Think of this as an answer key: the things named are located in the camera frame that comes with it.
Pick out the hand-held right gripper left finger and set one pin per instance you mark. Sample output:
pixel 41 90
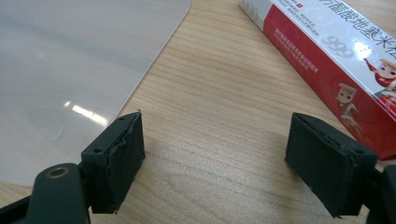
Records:
pixel 115 161

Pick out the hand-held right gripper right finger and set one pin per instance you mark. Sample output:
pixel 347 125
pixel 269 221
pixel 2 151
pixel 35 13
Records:
pixel 327 168

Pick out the red and white medicine box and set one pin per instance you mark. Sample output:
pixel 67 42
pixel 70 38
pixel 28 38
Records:
pixel 311 62

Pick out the clear plastic storage box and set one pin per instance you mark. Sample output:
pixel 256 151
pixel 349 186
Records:
pixel 62 62

